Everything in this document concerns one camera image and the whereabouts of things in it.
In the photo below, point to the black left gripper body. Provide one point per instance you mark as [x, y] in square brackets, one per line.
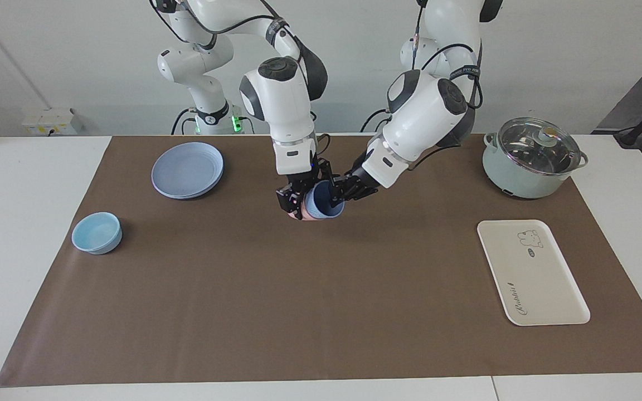
[361, 182]

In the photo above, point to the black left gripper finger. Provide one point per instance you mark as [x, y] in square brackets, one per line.
[343, 198]
[339, 185]

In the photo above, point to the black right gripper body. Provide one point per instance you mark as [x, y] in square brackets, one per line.
[301, 181]

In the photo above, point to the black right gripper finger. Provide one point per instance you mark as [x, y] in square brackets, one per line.
[325, 171]
[290, 201]

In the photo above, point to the pink cup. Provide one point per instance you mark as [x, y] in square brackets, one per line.
[302, 216]

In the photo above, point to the blue ribbed cup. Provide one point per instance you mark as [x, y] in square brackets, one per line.
[321, 206]

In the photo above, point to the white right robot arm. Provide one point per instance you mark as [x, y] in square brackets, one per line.
[282, 106]

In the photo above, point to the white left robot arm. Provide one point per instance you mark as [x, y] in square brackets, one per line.
[427, 111]

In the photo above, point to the cream tray with rabbit print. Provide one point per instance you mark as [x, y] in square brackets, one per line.
[533, 278]

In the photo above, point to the lavender blue plate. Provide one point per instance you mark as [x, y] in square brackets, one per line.
[184, 167]
[217, 185]

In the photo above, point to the brown table mat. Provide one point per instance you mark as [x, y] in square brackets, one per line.
[326, 289]

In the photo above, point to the mint green cooking pot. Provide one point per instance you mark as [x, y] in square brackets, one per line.
[521, 184]

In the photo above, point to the glass pot lid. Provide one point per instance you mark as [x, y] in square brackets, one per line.
[533, 147]

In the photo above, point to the light blue bowl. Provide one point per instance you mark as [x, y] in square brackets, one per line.
[97, 234]

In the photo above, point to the white wall socket box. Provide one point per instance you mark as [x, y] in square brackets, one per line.
[48, 122]

